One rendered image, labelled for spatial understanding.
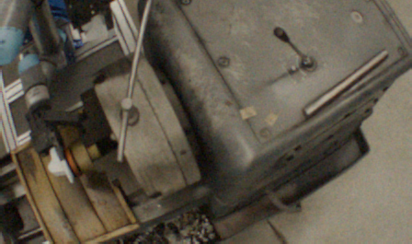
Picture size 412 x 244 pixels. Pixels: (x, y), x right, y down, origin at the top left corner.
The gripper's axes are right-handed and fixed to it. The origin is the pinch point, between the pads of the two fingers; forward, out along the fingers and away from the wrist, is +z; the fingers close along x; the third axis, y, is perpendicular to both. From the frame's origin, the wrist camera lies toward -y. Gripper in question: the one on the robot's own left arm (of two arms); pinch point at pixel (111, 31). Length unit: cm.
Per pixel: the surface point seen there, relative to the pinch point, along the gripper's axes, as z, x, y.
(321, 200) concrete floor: 141, 3, -60
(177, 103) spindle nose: 18.6, 8.0, -6.9
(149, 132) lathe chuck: 15.8, 13.1, 0.8
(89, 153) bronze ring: 25.2, 4.5, 15.0
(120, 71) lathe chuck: 12.3, -0.9, 0.8
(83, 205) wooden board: 48, 3, 26
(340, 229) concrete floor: 148, 23, -62
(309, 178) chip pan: 87, 10, -43
